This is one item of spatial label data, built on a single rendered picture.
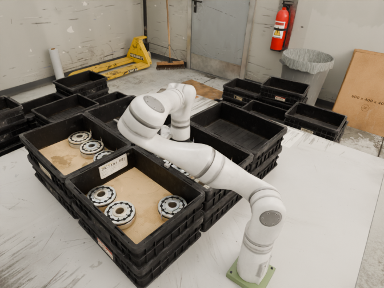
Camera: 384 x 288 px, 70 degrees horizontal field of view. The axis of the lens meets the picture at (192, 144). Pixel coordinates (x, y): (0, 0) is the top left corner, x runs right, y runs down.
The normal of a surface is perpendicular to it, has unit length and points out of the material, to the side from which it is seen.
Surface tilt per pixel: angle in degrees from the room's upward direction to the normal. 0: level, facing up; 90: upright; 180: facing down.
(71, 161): 0
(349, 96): 76
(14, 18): 90
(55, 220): 0
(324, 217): 0
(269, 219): 87
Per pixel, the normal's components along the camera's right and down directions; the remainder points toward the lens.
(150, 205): 0.04, -0.82
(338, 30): -0.60, 0.44
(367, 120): -0.56, 0.16
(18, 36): 0.80, 0.36
